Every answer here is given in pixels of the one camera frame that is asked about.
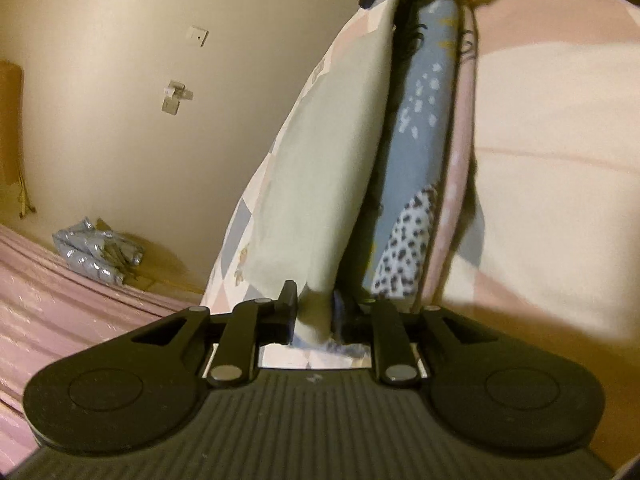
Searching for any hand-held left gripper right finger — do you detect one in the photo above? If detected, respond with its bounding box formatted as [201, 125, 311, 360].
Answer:
[331, 290, 501, 388]

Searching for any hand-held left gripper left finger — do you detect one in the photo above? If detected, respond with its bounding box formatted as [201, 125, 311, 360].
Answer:
[131, 280, 300, 388]

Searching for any pale green garment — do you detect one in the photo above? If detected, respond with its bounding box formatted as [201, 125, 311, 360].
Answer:
[247, 0, 401, 353]

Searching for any blue animal print garment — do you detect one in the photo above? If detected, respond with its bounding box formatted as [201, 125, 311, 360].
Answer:
[365, 0, 483, 306]

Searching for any silver wrapped bundle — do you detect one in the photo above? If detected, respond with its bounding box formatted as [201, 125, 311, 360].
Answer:
[51, 217, 145, 287]

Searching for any pink curtain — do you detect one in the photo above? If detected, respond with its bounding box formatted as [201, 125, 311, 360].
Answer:
[0, 225, 206, 411]

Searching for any checkered bear print quilt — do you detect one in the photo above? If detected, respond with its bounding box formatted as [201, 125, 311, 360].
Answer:
[200, 0, 640, 368]

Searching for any brown wall hanging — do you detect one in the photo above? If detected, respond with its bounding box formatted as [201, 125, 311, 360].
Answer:
[0, 60, 37, 220]

